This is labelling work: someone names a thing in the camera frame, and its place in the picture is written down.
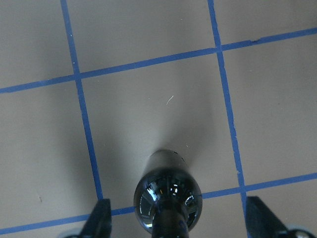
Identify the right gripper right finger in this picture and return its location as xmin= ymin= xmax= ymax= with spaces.
xmin=245 ymin=196 xmax=288 ymax=238

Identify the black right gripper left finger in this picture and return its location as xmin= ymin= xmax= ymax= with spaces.
xmin=79 ymin=199 xmax=112 ymax=238

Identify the dark wine bottle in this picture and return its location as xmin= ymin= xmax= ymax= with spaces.
xmin=134 ymin=149 xmax=203 ymax=238

